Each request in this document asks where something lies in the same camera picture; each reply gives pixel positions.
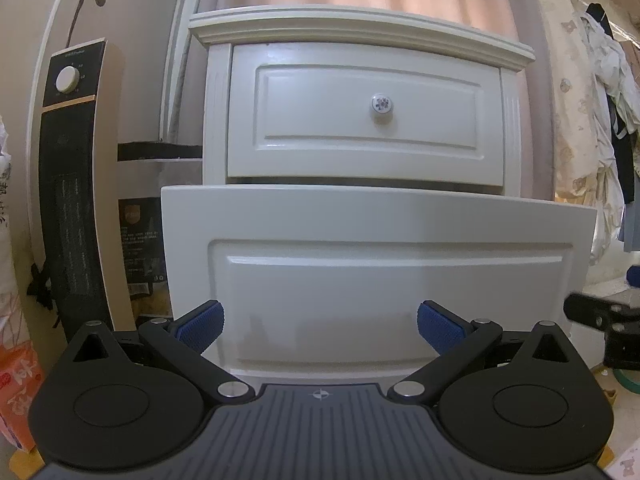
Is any white drawer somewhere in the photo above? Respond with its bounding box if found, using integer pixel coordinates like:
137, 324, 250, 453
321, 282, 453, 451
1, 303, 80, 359
160, 185, 596, 385
228, 44, 503, 186

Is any floral ceramic drawer knob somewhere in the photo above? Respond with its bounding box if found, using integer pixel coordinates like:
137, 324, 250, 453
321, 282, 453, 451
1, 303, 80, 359
370, 93, 394, 117

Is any green tape roll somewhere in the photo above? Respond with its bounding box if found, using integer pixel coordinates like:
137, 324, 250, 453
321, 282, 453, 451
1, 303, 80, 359
613, 370, 640, 394

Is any grey blue hanging garment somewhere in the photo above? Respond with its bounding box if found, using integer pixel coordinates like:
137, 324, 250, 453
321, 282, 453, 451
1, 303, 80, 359
618, 198, 640, 252

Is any black printed box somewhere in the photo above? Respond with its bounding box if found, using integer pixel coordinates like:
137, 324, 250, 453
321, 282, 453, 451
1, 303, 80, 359
118, 196, 172, 318

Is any cream bear print garment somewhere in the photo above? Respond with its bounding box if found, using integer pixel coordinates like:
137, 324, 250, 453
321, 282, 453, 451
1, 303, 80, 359
531, 0, 626, 266

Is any orange patterned bag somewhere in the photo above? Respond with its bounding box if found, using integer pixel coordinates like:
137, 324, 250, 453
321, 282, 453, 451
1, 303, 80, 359
0, 341, 44, 452

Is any black and beige tower heater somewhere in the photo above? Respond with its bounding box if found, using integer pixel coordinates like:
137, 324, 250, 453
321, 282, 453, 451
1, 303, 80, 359
30, 38, 134, 338

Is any white hanging garment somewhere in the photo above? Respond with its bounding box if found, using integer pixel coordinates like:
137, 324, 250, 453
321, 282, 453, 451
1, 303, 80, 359
580, 13, 639, 133

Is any white wooden nightstand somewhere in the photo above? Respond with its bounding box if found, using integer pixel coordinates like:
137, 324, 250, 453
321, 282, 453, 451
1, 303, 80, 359
189, 4, 535, 197

